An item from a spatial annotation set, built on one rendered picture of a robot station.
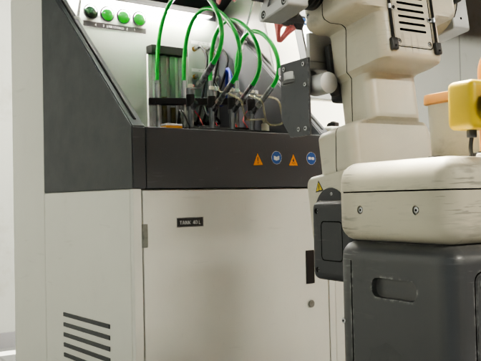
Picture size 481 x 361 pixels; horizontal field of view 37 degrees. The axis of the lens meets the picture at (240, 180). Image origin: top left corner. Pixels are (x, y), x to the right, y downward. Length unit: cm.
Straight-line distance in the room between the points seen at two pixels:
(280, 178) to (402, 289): 109
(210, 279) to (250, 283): 14
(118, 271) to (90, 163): 33
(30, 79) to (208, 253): 91
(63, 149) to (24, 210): 37
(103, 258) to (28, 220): 56
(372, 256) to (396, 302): 8
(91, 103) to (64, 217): 37
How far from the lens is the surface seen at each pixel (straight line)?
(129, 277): 189
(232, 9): 275
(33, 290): 249
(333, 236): 131
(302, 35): 268
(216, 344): 203
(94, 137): 206
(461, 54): 607
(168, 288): 192
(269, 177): 211
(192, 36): 267
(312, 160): 222
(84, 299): 214
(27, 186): 252
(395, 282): 112
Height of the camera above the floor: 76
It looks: 1 degrees up
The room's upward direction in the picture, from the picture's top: 1 degrees counter-clockwise
